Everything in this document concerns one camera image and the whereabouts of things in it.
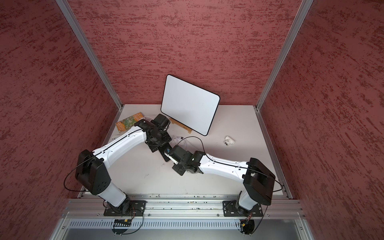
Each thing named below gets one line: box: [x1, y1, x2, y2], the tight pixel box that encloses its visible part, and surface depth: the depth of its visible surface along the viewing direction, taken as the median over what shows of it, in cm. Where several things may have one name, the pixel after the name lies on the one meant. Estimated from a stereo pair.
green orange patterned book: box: [115, 112, 144, 132], surface depth 109 cm
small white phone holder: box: [223, 135, 235, 146], surface depth 99 cm
